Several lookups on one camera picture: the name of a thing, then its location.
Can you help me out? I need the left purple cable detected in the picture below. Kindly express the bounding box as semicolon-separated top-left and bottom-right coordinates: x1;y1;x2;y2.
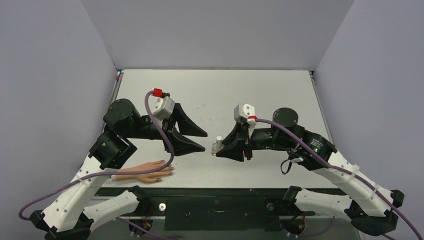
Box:
18;88;175;221

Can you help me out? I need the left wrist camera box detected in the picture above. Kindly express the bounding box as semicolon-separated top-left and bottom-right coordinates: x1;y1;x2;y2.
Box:
152;88;176;121

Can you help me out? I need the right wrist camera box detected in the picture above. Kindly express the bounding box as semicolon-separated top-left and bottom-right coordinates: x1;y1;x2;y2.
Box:
233;103;257;136

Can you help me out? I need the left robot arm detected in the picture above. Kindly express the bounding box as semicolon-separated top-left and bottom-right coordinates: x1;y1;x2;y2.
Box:
29;97;208;240

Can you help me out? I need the purple cable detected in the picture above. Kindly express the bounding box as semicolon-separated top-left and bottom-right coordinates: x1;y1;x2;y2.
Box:
18;88;175;221
248;115;423;240

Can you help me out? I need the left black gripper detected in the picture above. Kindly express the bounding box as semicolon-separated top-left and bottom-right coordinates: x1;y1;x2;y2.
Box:
125;104;208;154

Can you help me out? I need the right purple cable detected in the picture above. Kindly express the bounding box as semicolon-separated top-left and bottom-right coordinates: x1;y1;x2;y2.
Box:
248;115;423;240

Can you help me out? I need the mannequin hand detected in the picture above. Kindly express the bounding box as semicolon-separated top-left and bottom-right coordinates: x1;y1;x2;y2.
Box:
110;159;175;184

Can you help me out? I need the clear nail polish bottle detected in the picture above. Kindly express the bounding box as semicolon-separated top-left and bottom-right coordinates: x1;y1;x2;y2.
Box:
211;135;225;156

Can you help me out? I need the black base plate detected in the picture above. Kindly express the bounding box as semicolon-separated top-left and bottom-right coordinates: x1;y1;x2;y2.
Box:
129;188;303;231

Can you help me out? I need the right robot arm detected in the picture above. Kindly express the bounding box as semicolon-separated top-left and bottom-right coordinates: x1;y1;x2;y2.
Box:
213;104;405;236

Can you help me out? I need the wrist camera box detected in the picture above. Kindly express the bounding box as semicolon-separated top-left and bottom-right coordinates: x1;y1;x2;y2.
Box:
233;103;257;136
152;88;176;121

